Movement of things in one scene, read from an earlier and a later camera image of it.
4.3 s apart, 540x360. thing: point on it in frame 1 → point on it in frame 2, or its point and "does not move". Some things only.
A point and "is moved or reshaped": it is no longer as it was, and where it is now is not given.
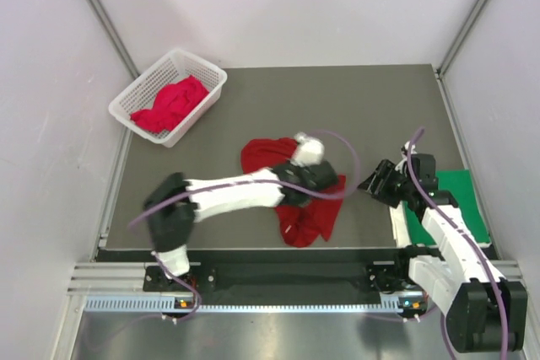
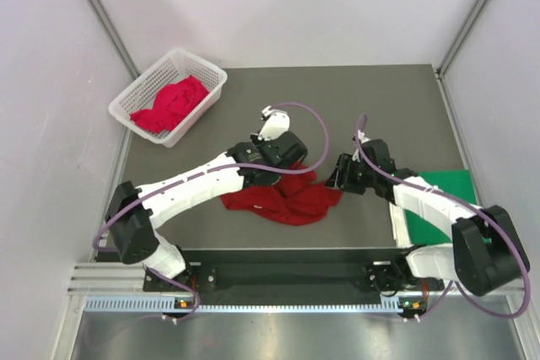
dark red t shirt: x=303 y=224 is moved or reshaped
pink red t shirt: x=171 y=104 does not move
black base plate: x=349 y=272 does not move
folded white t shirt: x=402 y=231 does not move
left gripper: x=294 y=166 → x=264 y=142
